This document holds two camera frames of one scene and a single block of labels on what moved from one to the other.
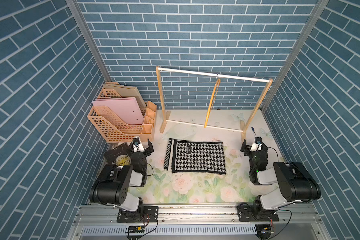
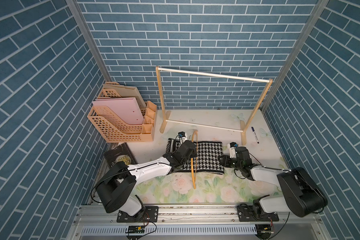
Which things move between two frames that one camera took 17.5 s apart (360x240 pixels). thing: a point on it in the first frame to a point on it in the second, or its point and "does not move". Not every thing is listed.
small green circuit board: x=136 y=229 does not move
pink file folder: x=126 y=109 does not move
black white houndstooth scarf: x=198 y=157 does not move
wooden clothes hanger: x=213 y=99 to x=194 y=184
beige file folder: x=127 y=91 does not move
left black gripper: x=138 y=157 to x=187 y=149
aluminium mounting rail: x=95 y=222 does not move
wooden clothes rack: x=165 y=114 does not move
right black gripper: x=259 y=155 to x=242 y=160
